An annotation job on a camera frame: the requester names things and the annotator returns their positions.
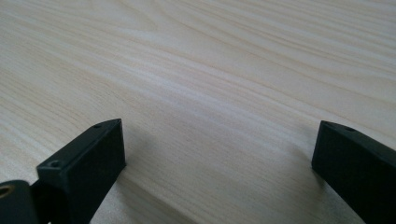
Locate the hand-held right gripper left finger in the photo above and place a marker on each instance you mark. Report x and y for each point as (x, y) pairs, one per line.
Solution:
(84, 168)

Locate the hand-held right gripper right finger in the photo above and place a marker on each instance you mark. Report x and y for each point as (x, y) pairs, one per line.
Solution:
(358, 168)

